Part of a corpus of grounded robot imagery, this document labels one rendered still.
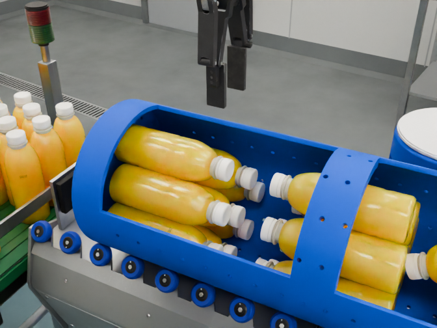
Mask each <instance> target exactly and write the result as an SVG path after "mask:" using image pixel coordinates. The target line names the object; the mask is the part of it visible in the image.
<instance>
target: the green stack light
mask: <svg viewBox="0 0 437 328"><path fill-rule="evenodd" d="M28 28H29V34H30V39H31V42H32V43H33V44H48V43H50V42H53V41H54V40H55V36H54V32H53V25H52V22H51V23H50V24H47V25H43V26H31V25H28Z"/></svg>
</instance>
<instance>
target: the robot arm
mask: <svg viewBox="0 0 437 328"><path fill-rule="evenodd" d="M196 3H197V7H198V64H199V65H203V66H206V90H207V105H210V106H213V107H219V108H222V109H224V108H225V107H226V63H223V62H222V61H223V55H224V46H225V41H226V32H227V27H228V29H229V33H230V40H231V45H229V46H227V87H228V88H231V89H236V90H242V91H244V90H245V89H246V48H251V47H252V42H249V41H248V39H249V40H251V39H252V37H253V0H196ZM218 9H221V10H225V12H223V11H218ZM246 30H247V31H246Z"/></svg>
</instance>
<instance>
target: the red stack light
mask: <svg viewBox="0 0 437 328"><path fill-rule="evenodd" d="M25 15H26V18H27V24H28V25H31V26H43V25H47V24H50V23H51V22H52V20H51V13H50V9H49V7H48V8H47V9H45V10H39V11H29V10H26V9H25Z"/></svg>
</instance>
